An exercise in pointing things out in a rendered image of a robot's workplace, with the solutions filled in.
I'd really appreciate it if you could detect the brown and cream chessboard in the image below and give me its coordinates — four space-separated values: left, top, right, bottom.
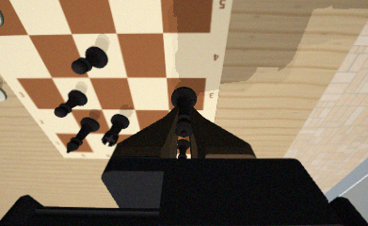
0 0 232 159

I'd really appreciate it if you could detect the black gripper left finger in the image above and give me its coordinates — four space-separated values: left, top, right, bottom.
110 106 179 159

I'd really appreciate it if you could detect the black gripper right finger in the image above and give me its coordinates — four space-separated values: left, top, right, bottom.
189 106 257 158

